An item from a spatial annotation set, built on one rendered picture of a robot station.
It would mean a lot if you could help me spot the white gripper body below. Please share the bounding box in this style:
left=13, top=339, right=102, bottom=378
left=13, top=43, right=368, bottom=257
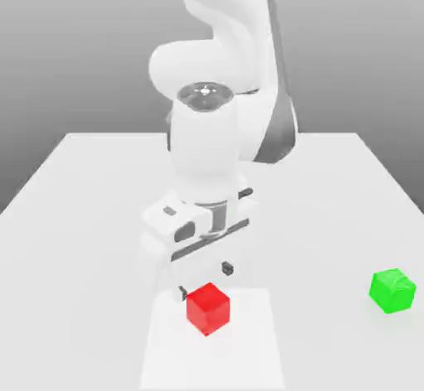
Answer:
left=161, top=198, right=261, bottom=287

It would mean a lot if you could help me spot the small red cube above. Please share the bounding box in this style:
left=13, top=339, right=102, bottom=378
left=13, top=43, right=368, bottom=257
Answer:
left=185, top=282, right=231, bottom=337

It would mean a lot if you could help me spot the small green cube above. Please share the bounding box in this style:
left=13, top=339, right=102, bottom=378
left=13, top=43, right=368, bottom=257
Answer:
left=368, top=267, right=417, bottom=316

